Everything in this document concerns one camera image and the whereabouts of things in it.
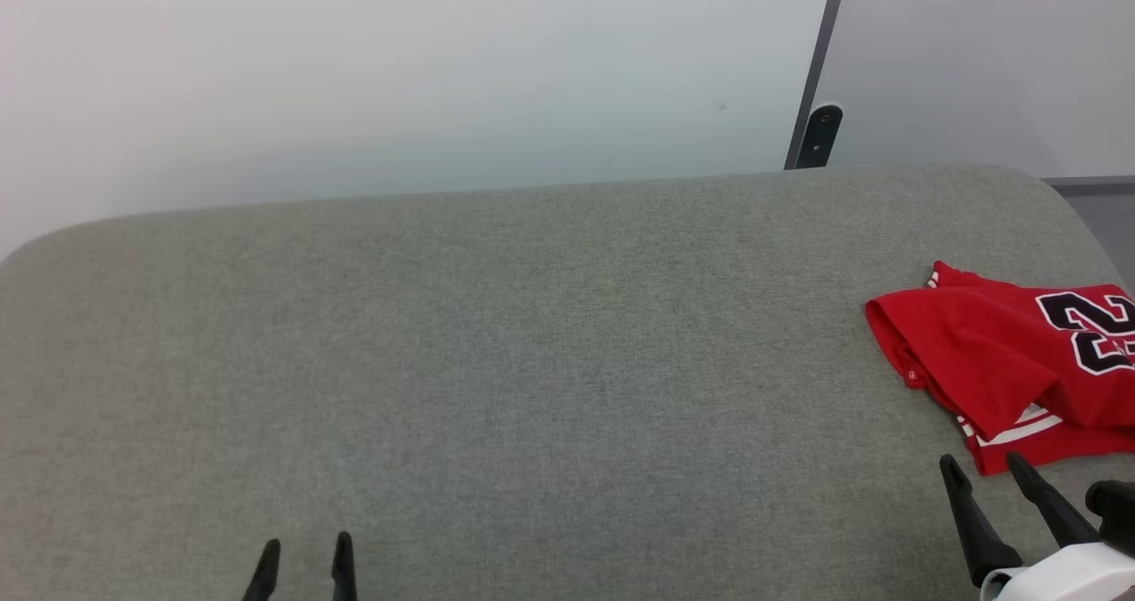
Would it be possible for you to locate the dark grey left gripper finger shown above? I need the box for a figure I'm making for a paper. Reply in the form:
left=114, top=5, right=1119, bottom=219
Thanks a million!
left=331, top=531, right=358, bottom=601
left=241, top=539, right=282, bottom=601

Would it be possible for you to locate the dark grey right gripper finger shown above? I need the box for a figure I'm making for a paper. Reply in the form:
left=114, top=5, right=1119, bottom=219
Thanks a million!
left=939, top=454, right=1023, bottom=589
left=1006, top=451, right=1101, bottom=549

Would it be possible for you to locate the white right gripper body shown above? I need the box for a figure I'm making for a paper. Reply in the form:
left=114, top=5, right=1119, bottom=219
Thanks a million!
left=980, top=542, right=1135, bottom=601

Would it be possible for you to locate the red and white jersey garment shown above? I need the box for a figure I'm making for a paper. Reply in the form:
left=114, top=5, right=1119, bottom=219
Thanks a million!
left=865, top=261, right=1135, bottom=478

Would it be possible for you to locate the grey fabric sofa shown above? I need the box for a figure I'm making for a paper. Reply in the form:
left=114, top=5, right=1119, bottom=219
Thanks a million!
left=0, top=165, right=1135, bottom=601

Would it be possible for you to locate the grey baseboard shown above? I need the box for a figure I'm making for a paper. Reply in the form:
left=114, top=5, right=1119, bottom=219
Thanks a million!
left=1042, top=176, right=1135, bottom=197

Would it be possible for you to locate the black wall bracket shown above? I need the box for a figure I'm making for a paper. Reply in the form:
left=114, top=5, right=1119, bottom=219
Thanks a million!
left=795, top=103, right=844, bottom=169

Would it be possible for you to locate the grey wall post strip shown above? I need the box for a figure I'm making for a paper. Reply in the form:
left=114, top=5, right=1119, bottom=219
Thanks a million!
left=784, top=0, right=852, bottom=170

